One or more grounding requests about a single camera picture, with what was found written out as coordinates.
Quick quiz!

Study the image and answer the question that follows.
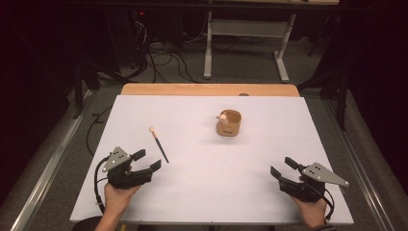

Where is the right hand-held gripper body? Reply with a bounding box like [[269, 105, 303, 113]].
[[278, 162, 350, 203]]

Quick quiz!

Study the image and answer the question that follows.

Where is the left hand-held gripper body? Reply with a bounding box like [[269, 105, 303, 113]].
[[101, 146, 154, 190]]

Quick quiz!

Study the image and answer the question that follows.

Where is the round wooden pen cup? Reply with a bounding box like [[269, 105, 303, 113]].
[[216, 109, 243, 138]]

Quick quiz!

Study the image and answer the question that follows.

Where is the person's left hand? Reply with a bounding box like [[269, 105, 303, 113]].
[[103, 165, 142, 214]]

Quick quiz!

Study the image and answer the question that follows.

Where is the person's right hand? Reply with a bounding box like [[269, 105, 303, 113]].
[[289, 174, 328, 229]]

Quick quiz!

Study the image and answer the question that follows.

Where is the white board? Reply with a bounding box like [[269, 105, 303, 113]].
[[69, 94, 355, 226]]

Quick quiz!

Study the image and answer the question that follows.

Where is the person's dark clothing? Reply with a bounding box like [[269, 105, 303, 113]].
[[70, 216, 104, 231]]

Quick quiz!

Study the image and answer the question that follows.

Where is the black metal stand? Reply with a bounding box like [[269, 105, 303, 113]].
[[297, 15, 351, 132], [70, 59, 101, 120]]

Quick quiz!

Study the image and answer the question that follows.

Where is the wooden table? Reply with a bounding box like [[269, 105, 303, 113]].
[[120, 83, 301, 98]]

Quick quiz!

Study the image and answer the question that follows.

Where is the dark box with red light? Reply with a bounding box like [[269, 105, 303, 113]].
[[105, 8, 149, 75]]

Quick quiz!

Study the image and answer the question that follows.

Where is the right hand-held gripper black cable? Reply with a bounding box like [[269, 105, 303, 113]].
[[307, 184, 336, 225]]

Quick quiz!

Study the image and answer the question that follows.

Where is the hand-held gripper black cable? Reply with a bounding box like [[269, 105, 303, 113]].
[[92, 155, 111, 215], [307, 184, 336, 225]]

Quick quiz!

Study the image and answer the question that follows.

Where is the left hand-held gripper black cable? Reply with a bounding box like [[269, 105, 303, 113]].
[[92, 155, 111, 215]]

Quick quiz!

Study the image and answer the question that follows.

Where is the black floor cable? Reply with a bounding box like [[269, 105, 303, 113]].
[[85, 105, 114, 158]]

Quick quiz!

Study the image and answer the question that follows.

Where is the aluminium rail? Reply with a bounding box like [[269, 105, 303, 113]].
[[0, 90, 94, 231], [321, 98, 397, 231]]

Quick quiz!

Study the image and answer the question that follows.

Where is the tangle of black floor cables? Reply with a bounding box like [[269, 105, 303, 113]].
[[126, 18, 206, 85]]

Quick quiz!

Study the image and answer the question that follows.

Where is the white metal table frame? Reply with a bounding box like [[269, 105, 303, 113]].
[[203, 0, 341, 84]]

